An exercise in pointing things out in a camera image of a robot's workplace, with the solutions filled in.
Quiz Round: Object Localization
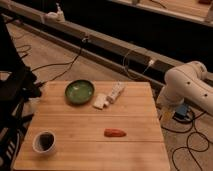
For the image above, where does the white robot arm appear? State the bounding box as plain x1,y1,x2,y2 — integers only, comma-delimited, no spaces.
157,61,213,115

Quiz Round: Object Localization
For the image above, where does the white rectangular block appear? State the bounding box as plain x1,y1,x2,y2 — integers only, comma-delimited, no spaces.
107,82,125,103

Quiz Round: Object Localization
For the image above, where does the small white sponge piece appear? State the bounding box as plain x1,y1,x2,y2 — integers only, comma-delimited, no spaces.
93,93,109,110

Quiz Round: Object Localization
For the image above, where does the green bowl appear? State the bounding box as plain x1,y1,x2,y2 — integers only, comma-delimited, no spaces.
65,80,95,105

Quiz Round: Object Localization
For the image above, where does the blue box on floor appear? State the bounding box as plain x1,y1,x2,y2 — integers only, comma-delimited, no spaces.
175,104,188,119

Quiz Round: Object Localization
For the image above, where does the white cup with dark liquid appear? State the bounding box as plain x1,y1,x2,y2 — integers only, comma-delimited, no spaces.
32,131,56,155

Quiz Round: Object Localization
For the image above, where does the grey metal rail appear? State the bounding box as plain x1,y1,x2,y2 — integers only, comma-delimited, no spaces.
0,0,213,88

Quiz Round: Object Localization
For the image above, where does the black floor cable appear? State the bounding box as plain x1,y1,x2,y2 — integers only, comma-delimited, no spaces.
31,39,88,82

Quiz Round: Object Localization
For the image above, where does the white object on rail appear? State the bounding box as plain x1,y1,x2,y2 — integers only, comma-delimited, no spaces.
45,4,65,22

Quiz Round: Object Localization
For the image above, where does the black cable loops right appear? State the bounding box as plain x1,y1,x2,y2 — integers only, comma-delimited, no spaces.
161,108,213,171

